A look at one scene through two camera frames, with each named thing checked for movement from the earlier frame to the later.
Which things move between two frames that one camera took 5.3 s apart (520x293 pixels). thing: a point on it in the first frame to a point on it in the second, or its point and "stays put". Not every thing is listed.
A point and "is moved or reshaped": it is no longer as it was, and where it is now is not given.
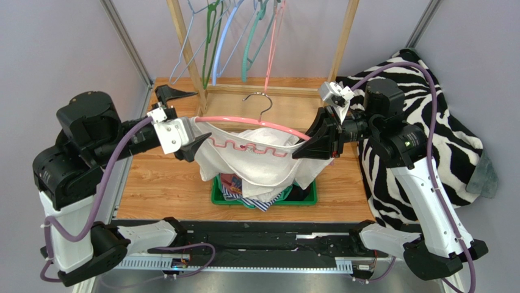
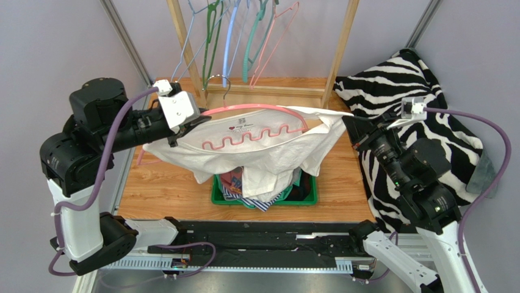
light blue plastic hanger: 222,41 is moved or reshaped
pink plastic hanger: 259,122 to 284,127
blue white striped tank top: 261,206 stays put
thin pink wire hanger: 274,36 is moved or reshaped
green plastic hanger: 210,27 stays put
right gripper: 331,132 to 366,133
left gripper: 190,151 to 185,128
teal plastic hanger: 246,63 stays put
